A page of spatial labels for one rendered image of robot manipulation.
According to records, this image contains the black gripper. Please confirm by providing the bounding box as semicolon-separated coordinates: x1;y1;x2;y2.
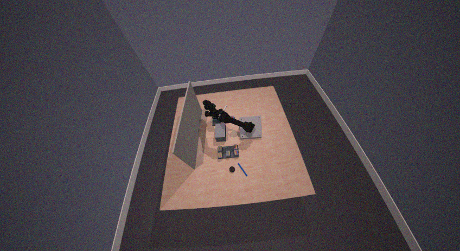
205;109;222;117

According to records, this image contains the grey flat panel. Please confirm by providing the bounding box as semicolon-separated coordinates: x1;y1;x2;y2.
172;81;202;169

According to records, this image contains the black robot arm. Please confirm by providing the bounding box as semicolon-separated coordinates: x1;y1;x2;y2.
203;100;255;133

